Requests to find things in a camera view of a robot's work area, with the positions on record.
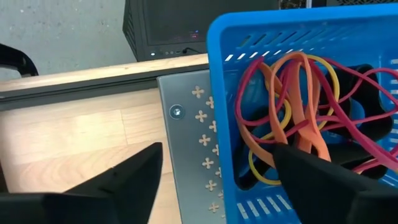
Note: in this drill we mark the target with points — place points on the yellow rubber band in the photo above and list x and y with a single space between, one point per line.
335 82

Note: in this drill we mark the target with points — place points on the black band loop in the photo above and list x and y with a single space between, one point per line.
245 177

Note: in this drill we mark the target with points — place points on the black wide band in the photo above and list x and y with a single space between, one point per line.
373 102

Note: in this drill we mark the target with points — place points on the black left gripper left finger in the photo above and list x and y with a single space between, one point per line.
133 186

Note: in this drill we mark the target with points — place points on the red rubber band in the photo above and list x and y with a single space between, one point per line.
238 102
357 133
373 72

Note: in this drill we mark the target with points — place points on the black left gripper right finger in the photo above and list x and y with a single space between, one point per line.
317 189

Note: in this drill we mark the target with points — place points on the black aluminium table frame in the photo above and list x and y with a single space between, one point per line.
93 85

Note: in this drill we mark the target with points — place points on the orange rubber band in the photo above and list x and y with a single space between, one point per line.
298 102
248 138

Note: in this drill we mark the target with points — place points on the blue plastic basket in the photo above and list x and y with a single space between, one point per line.
222 130

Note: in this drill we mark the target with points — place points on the grey perforated metal shelf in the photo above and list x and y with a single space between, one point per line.
186 149

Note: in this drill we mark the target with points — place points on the black perforated computer case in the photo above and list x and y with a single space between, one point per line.
168 25

